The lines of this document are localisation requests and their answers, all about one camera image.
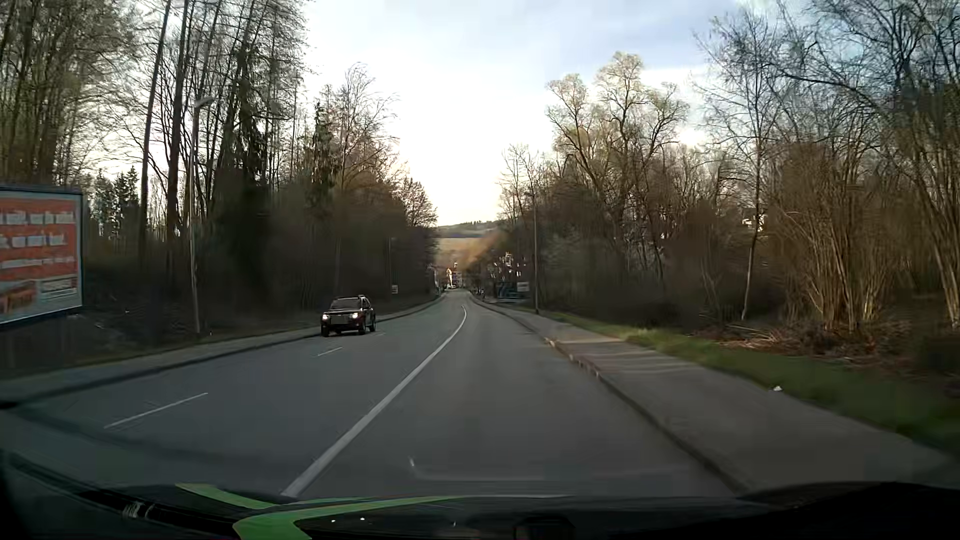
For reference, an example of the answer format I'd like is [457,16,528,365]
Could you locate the buildings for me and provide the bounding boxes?
[435,259,474,291]

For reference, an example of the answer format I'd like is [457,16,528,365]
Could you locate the grey asphalt road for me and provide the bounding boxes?
[0,290,740,502]

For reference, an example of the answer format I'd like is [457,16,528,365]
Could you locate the dark car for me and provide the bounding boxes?
[320,294,378,338]

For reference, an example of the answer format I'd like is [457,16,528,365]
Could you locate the road markings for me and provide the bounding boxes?
[103,303,469,499]

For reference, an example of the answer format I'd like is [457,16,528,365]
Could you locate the car's own bonnet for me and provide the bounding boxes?
[0,448,960,540]

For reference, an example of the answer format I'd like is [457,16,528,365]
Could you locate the wood of tall trees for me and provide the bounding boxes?
[0,0,440,331]

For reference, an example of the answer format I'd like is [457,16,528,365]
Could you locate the wood of bare trees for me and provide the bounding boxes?
[480,0,960,354]

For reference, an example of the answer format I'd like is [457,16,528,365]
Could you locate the grey pavement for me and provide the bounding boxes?
[471,294,960,494]
[0,294,445,410]

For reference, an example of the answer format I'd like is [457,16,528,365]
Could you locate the grass verge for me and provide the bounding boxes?
[501,301,960,455]

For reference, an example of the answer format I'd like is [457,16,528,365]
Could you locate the grassy bank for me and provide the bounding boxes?
[0,296,436,380]

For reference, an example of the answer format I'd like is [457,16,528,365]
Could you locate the red billboard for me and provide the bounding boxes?
[0,184,85,327]

